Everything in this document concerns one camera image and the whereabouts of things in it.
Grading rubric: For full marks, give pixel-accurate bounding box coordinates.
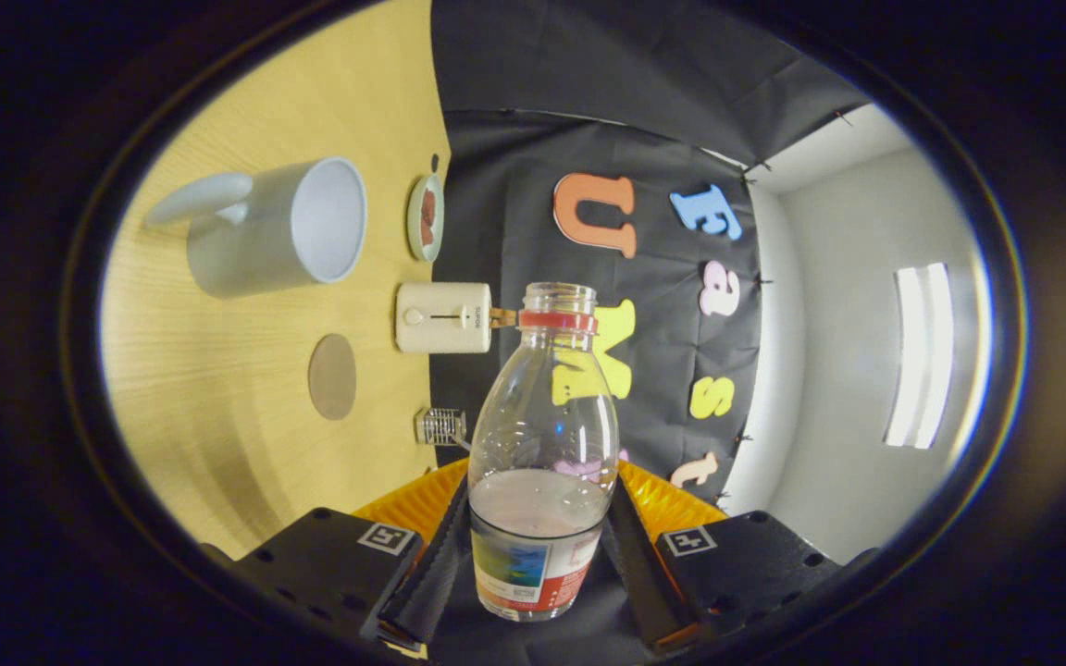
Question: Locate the wooden table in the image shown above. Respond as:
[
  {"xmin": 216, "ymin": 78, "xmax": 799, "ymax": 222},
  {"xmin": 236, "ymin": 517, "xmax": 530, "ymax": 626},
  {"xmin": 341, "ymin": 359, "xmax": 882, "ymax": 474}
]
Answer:
[{"xmin": 98, "ymin": 0, "xmax": 452, "ymax": 561}]

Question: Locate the clear plastic juice bottle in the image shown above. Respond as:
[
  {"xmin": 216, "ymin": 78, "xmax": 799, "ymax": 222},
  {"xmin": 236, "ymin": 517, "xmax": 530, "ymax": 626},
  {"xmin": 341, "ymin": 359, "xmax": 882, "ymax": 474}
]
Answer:
[{"xmin": 466, "ymin": 282, "xmax": 620, "ymax": 623}]

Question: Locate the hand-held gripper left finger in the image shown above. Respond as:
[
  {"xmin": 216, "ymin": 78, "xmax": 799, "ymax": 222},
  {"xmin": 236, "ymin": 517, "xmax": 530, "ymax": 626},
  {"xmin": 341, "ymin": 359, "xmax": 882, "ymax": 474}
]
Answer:
[{"xmin": 235, "ymin": 460, "xmax": 471, "ymax": 648}]

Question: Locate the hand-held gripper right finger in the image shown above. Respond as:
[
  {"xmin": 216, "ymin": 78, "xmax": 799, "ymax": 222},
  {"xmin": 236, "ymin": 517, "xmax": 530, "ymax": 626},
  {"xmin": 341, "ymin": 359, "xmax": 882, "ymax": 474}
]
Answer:
[{"xmin": 609, "ymin": 460, "xmax": 844, "ymax": 648}]

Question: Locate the white toaster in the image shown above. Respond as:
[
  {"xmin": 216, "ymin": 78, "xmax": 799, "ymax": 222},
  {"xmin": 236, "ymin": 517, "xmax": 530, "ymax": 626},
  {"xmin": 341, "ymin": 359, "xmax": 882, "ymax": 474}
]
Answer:
[{"xmin": 395, "ymin": 282, "xmax": 493, "ymax": 354}]

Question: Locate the round brown coaster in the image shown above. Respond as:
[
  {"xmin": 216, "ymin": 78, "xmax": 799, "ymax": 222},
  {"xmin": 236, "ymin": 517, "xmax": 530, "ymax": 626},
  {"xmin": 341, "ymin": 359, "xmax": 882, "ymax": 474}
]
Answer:
[{"xmin": 308, "ymin": 333, "xmax": 357, "ymax": 422}]

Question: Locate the long ceiling light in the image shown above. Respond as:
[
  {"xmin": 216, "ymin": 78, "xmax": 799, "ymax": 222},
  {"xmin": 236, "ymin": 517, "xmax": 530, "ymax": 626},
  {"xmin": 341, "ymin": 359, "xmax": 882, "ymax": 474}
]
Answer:
[{"xmin": 883, "ymin": 263, "xmax": 955, "ymax": 450}]

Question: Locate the pale green plate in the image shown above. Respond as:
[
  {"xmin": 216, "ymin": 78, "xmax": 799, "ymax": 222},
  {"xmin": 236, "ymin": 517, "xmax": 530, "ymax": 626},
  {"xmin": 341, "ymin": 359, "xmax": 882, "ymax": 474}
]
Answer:
[{"xmin": 406, "ymin": 173, "xmax": 446, "ymax": 263}]

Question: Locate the white cup with handle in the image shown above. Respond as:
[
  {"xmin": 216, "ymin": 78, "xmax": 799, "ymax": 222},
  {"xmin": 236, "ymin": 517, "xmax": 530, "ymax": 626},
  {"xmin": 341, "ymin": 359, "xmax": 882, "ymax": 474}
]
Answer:
[{"xmin": 144, "ymin": 155, "xmax": 369, "ymax": 299}]

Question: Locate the metal wire holder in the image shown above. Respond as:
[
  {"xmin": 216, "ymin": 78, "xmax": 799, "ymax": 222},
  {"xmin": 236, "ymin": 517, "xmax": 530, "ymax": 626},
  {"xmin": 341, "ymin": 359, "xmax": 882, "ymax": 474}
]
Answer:
[{"xmin": 415, "ymin": 408, "xmax": 467, "ymax": 447}]

